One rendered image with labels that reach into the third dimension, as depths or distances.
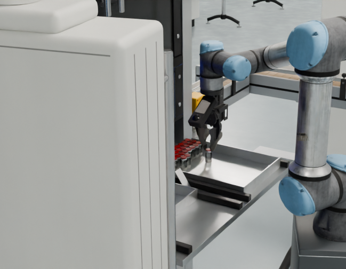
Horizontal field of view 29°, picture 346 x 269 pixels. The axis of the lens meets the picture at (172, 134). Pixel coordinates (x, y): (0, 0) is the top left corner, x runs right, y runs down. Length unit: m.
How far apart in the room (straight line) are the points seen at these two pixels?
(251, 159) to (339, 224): 0.43
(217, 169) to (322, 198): 0.46
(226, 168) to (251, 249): 1.31
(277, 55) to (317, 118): 0.33
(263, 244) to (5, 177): 2.42
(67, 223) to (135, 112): 0.24
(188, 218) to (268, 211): 1.96
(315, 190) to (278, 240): 1.73
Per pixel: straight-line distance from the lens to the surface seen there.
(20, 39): 1.13
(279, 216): 3.79
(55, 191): 1.19
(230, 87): 2.89
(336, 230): 2.00
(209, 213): 1.93
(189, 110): 2.39
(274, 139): 4.84
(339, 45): 1.74
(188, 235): 1.82
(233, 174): 2.16
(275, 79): 3.01
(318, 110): 1.77
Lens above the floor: 1.79
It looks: 21 degrees down
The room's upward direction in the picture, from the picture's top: 1 degrees counter-clockwise
